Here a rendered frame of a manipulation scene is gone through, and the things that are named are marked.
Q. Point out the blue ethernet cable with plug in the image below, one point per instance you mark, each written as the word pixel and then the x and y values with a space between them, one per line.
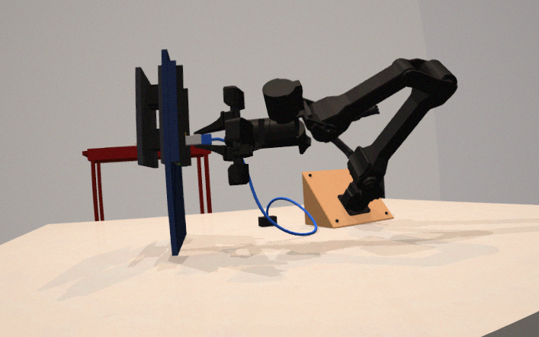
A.
pixel 207 139

